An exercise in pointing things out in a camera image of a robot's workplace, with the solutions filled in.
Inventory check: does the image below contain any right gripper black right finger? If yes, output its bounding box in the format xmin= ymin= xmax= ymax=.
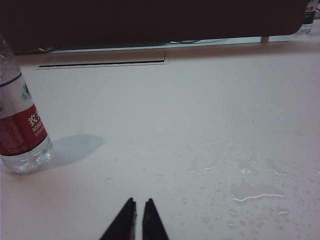
xmin=141 ymin=198 xmax=171 ymax=240

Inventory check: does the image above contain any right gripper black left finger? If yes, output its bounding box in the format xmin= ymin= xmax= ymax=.
xmin=98 ymin=197 xmax=138 ymax=240

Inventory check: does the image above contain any mineral water bottle red label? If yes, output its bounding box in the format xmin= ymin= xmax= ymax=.
xmin=0 ymin=32 xmax=55 ymax=175

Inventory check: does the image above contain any water bottle green label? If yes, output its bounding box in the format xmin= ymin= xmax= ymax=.
xmin=297 ymin=0 xmax=316 ymax=35

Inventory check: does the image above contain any brown desk divider panel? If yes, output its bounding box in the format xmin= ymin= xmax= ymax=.
xmin=0 ymin=0 xmax=305 ymax=55

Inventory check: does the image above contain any table cable slot cover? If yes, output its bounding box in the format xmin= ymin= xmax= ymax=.
xmin=32 ymin=51 xmax=170 ymax=71

